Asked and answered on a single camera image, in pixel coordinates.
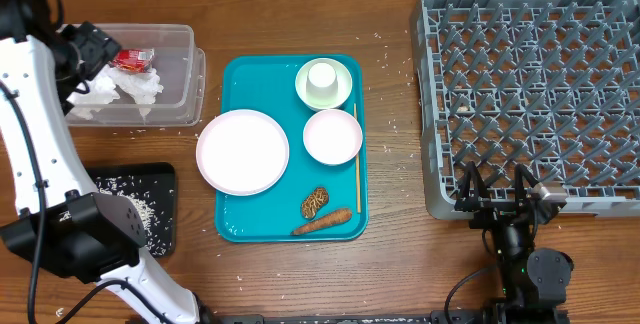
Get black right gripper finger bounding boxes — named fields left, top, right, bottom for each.
left=457, top=161, right=489, bottom=204
left=514, top=164, right=539, bottom=203

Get red snack wrapper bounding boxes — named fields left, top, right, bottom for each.
left=110, top=49, right=155, bottom=73

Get white tissue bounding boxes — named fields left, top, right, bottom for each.
left=69, top=68, right=120, bottom=120
left=107, top=67, right=164, bottom=117

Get small pink bowl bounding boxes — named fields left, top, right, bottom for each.
left=303, top=109, right=364, bottom=166

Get white-green bowl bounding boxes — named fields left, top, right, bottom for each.
left=295, top=58, right=353, bottom=111

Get large white plate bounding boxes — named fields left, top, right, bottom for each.
left=196, top=109, right=289, bottom=196

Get white cup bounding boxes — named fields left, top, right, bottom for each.
left=306, top=62, right=338, bottom=106

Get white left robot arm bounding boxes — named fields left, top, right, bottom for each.
left=1, top=0, right=215, bottom=323

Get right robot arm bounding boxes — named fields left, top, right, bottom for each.
left=443, top=162, right=574, bottom=324

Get grey dishwasher rack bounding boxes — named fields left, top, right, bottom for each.
left=410, top=0, right=639, bottom=220

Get clear plastic waste bin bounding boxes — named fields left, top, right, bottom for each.
left=66, top=23, right=206, bottom=127

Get black waste tray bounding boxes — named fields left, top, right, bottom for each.
left=87, top=162, right=177, bottom=258

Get crumpled white tissue in bin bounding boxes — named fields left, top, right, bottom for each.
left=69, top=68, right=120, bottom=120

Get wooden chopstick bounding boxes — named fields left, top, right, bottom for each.
left=353, top=102, right=362, bottom=214

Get orange carrot piece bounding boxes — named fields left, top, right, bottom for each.
left=291, top=208, right=352, bottom=236

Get brown patterned cookie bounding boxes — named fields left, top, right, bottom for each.
left=301, top=187, right=329, bottom=219

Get pile of rice grains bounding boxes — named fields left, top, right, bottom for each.
left=94, top=174, right=176, bottom=258

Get teal plastic tray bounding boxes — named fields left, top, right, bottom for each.
left=214, top=53, right=370, bottom=244

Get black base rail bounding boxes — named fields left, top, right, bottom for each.
left=216, top=310, right=571, bottom=324

